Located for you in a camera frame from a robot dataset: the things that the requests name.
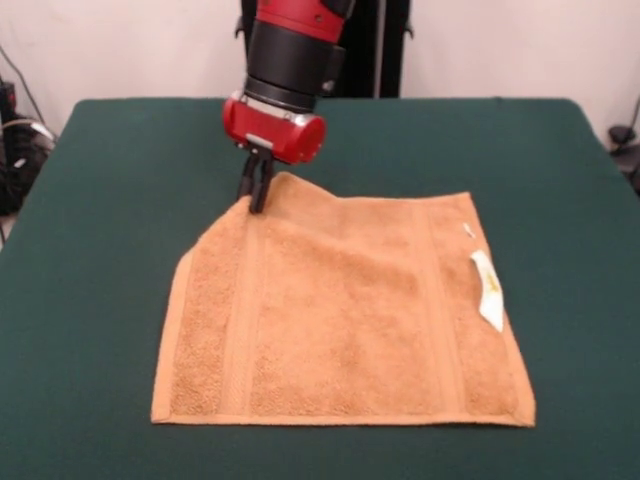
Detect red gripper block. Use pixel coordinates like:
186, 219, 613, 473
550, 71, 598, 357
221, 91, 329, 215

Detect tan terry towel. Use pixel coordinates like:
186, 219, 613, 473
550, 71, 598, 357
150, 171, 539, 430

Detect dark green table cloth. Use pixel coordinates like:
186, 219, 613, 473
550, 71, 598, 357
0, 97, 640, 480

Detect dark grey stand base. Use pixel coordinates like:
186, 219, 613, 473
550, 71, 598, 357
607, 124, 640, 196

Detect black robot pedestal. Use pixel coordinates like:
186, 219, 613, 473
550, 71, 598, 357
234, 0, 416, 100

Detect tangled black cables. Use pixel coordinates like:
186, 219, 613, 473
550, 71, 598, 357
0, 44, 56, 216

